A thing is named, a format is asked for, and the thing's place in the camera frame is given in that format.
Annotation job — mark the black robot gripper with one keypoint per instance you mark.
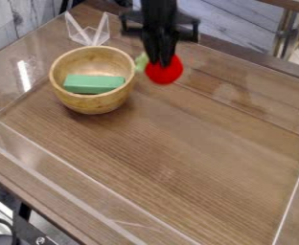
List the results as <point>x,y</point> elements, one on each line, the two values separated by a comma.
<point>159,15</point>

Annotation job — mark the red plush fruit green leaf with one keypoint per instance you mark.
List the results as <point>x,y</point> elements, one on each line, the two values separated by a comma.
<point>160,75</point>

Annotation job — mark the wooden bowl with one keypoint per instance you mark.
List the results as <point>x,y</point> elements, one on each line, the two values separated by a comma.
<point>92,61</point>

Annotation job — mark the green rectangular block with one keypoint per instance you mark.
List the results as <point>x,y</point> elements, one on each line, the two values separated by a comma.
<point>90,85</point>

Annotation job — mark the metal table leg background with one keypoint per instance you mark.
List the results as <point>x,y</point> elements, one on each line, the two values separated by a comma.
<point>287,35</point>

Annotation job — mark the black table frame bracket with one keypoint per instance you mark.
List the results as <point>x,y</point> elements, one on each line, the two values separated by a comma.
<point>28,233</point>

